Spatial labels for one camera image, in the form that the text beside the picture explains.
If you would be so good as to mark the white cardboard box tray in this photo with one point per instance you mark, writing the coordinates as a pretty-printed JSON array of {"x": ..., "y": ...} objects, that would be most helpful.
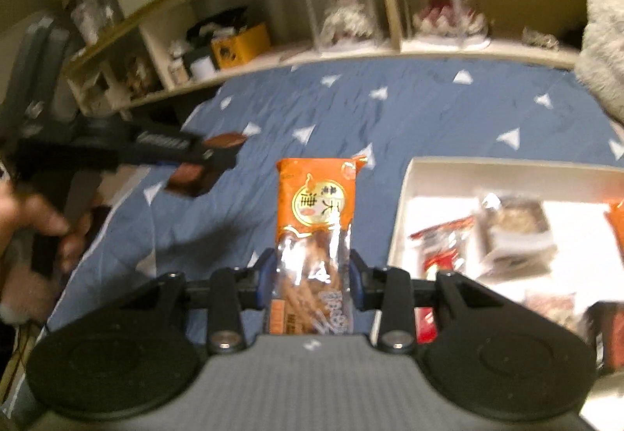
[{"x": 576, "y": 199}]

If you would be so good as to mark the dark brown cake packet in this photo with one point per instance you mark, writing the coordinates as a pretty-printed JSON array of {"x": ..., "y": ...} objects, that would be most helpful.
[{"x": 516, "y": 236}]

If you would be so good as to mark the person's left hand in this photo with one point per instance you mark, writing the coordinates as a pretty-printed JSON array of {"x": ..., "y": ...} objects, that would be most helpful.
[{"x": 25, "y": 294}]

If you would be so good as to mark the yellow box on shelf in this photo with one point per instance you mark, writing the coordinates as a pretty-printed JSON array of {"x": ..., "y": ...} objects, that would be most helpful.
[{"x": 235, "y": 51}]

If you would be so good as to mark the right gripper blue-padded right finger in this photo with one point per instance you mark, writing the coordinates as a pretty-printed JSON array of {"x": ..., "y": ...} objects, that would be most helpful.
[{"x": 388, "y": 293}]

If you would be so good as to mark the small trinket on shelf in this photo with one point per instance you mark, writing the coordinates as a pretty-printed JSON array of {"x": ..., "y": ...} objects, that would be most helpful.
[{"x": 540, "y": 40}]

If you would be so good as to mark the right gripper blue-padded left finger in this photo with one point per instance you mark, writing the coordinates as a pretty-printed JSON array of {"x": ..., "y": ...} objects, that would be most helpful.
[{"x": 231, "y": 291}]

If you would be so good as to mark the fluffy white cushion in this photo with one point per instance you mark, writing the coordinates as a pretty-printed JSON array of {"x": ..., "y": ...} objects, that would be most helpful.
[{"x": 600, "y": 64}]

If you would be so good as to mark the blue quilt with triangles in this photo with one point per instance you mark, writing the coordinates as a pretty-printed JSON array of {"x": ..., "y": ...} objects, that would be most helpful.
[{"x": 390, "y": 110}]

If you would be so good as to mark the brown foil snack packet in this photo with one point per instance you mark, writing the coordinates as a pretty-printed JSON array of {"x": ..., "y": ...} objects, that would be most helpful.
[{"x": 193, "y": 180}]

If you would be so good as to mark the wooden headboard shelf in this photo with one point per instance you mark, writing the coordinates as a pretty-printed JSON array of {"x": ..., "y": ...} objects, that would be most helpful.
[{"x": 166, "y": 48}]

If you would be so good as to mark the red wrapped snack packet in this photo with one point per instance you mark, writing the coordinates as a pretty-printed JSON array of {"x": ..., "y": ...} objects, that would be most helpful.
[{"x": 444, "y": 247}]

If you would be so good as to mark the white pink-lettered snack packet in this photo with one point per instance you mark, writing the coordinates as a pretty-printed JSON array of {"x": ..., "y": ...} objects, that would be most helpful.
[{"x": 559, "y": 309}]

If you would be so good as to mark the clear display case red doll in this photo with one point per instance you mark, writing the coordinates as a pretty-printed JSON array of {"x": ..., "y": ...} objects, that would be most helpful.
[{"x": 447, "y": 24}]

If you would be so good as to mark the orange snack stick packet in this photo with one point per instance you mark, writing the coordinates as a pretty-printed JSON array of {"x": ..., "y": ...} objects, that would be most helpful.
[{"x": 315, "y": 209}]

